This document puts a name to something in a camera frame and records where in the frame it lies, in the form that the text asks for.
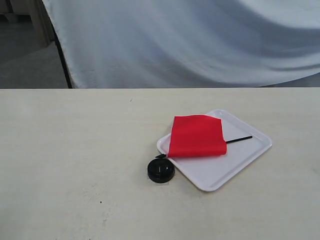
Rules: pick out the red flag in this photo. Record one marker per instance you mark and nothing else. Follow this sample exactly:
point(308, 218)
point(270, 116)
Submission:
point(198, 136)

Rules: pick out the black round flag base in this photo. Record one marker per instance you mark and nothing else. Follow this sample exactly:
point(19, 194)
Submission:
point(160, 170)

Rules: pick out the black backdrop stand pole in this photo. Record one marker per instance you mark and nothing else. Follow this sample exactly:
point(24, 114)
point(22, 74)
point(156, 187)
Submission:
point(62, 59)

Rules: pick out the white fabric backdrop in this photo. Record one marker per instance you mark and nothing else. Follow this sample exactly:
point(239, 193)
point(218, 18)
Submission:
point(187, 43)

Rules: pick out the wooden furniture in background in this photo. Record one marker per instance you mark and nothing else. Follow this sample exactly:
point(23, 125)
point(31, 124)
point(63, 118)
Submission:
point(16, 10)

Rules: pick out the white plastic tray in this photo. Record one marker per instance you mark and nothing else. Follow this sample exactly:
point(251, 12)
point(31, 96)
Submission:
point(210, 172)

